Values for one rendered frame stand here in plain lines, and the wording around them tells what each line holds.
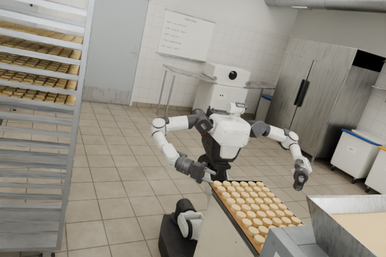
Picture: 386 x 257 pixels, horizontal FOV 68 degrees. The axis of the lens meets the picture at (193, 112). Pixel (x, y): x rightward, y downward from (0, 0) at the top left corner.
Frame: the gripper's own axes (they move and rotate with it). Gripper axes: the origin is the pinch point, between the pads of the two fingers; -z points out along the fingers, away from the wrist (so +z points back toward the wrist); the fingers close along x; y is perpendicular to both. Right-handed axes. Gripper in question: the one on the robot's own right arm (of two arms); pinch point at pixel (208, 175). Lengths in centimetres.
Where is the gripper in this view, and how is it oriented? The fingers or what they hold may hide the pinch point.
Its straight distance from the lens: 157.3
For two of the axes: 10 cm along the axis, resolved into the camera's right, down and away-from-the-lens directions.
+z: -8.9, -3.2, 3.3
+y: 4.0, -1.6, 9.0
